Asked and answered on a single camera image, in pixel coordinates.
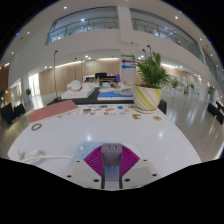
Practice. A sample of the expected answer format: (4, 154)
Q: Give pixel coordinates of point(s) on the brown c-shaped piece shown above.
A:
(136, 116)

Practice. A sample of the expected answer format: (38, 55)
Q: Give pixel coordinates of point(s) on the small grey charger block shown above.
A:
(111, 155)

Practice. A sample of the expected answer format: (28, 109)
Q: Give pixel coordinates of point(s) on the thin black pole stand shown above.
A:
(81, 68)
(75, 70)

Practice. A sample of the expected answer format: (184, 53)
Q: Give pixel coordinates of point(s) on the model on blue base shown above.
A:
(113, 95)

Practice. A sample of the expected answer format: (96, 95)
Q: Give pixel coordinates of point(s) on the ceiling spot lights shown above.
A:
(65, 7)

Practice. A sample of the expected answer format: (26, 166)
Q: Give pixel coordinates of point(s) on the salmon red flat mat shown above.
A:
(53, 111)

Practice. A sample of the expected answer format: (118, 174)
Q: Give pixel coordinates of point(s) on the black piano with purple screen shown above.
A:
(101, 77)

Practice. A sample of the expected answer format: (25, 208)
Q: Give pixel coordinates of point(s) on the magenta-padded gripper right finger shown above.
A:
(131, 163)

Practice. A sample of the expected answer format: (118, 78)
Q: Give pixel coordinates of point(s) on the white building model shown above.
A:
(80, 91)

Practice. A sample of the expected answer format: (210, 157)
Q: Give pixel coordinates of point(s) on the orange-brown round disc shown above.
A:
(157, 117)

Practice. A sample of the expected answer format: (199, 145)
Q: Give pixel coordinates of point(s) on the potted plant in striped pot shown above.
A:
(146, 100)

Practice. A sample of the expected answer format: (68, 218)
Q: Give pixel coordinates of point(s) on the colourful small stickers spread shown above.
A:
(103, 110)

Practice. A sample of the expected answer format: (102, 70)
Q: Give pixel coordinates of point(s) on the purple arrow sign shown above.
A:
(128, 61)

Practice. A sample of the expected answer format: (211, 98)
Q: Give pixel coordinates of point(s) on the green arrow sign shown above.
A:
(128, 56)

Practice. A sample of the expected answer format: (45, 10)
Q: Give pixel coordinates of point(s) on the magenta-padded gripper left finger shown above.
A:
(91, 163)

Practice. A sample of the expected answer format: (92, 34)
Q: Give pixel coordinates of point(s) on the blue arrow sign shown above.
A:
(128, 66)

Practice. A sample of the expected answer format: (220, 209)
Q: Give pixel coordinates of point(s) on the group of black chairs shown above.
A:
(216, 111)
(11, 113)

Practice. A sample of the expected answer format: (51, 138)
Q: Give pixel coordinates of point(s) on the background potted plant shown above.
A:
(175, 82)
(192, 86)
(28, 91)

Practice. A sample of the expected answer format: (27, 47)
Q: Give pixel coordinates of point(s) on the glass balcony railing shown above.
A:
(93, 25)

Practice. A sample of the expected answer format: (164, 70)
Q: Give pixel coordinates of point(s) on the tall black floor stand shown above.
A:
(55, 76)

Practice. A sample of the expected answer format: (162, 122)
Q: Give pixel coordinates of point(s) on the black display table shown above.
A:
(86, 101)

